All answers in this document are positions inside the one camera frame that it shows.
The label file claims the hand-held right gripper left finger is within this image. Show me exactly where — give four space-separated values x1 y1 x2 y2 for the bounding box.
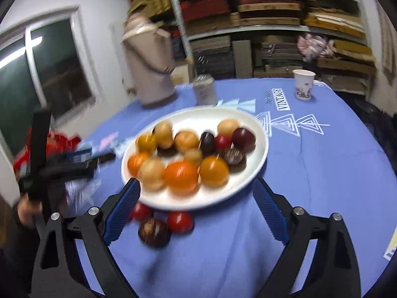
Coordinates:
31 177 141 298

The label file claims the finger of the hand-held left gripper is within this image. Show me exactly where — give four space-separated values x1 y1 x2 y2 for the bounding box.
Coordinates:
62 161 97 181
60 150 117 163

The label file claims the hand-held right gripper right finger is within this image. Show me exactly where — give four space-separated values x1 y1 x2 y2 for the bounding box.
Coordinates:
252 177 362 298

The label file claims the red cherry tomato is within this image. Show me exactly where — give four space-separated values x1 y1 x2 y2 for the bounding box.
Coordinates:
130 202 153 222
167 211 193 233
215 135 232 153

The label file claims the small orange tangerine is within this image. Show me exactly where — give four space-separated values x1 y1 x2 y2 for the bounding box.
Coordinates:
127 152 151 177

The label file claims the dark brown water chestnut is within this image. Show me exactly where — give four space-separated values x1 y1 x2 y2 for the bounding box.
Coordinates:
138 218 172 248
221 148 247 173

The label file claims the orange tomato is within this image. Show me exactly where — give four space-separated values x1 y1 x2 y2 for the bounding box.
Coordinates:
199 156 230 187
135 133 157 154

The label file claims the yellow round fruit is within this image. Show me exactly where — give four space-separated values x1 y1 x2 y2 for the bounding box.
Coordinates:
137 157 166 191
153 121 174 149

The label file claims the white plate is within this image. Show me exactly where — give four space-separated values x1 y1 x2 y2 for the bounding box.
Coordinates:
121 106 269 211

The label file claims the large orange tangerine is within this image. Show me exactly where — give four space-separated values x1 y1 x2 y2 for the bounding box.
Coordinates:
163 161 200 195

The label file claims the dark purple plum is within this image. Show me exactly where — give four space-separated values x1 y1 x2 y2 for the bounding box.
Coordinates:
199 132 216 157
232 127 257 154

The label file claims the speckled yellow fruit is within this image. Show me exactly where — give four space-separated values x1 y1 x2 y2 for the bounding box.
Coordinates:
174 130 200 154
217 118 240 137

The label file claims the small yellow fruit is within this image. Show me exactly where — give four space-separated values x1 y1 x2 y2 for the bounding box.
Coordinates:
184 148 203 166

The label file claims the person's left hand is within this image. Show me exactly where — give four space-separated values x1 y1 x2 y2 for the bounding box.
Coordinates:
18 200 44 228

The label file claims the red printed blanket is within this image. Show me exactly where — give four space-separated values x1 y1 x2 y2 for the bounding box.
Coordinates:
14 130 81 174

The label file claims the blue printed tablecloth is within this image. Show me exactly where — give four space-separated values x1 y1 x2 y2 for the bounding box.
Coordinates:
65 79 397 298

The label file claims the white framed window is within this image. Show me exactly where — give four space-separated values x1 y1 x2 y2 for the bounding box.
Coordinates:
0 6 103 162

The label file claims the beige thermos flask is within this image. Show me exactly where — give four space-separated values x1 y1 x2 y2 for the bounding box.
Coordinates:
121 13 177 106

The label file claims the white beverage can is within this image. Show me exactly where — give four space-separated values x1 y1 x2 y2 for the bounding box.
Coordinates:
192 74 218 107

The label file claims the printed paper cup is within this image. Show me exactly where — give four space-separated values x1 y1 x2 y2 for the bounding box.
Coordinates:
292 69 316 101

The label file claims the white metal shelf rack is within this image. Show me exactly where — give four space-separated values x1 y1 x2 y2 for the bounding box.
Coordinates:
164 0 377 97

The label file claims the pink cloth bundle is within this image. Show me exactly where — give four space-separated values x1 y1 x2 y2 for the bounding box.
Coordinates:
297 33 335 63

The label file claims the checked hanging curtain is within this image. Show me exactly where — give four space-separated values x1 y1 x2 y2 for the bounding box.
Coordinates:
377 3 397 84

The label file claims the shelf of stacked wooden boards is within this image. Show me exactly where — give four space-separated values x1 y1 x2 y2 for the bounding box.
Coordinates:
127 0 377 95

